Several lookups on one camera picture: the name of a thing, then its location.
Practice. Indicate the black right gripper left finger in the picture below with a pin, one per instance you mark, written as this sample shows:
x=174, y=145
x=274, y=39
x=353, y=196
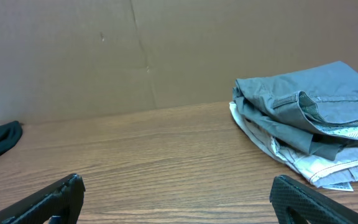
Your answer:
x=60, y=202

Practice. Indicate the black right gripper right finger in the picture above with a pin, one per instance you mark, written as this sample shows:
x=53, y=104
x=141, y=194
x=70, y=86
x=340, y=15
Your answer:
x=295, y=203

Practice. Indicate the white folded garment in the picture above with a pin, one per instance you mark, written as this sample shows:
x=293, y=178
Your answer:
x=318, y=171

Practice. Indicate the grey folded shorts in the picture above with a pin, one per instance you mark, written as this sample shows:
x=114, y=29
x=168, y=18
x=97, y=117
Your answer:
x=314, y=111

